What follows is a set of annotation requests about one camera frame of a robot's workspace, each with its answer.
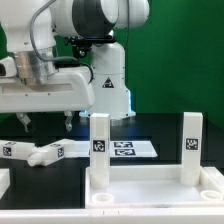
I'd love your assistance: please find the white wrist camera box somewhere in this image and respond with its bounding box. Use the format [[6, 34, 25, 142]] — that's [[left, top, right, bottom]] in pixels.
[[0, 57, 17, 78]]

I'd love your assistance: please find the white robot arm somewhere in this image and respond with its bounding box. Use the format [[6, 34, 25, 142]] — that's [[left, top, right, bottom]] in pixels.
[[0, 0, 150, 130]]

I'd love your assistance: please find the white block left edge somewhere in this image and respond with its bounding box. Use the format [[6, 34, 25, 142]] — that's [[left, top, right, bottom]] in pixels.
[[0, 169, 10, 199]]

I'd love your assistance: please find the white front rail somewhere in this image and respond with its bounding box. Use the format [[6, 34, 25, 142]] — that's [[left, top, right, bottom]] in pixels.
[[0, 208, 224, 224]]

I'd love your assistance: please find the marker tag sheet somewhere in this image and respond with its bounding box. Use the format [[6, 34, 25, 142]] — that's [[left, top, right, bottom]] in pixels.
[[71, 141, 157, 158]]

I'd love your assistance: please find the white desk top tray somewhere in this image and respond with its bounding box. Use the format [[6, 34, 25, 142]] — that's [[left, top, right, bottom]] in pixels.
[[85, 165, 224, 209]]

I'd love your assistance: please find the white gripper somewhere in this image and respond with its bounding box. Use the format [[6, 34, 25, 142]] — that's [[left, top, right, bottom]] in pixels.
[[0, 67, 94, 132]]

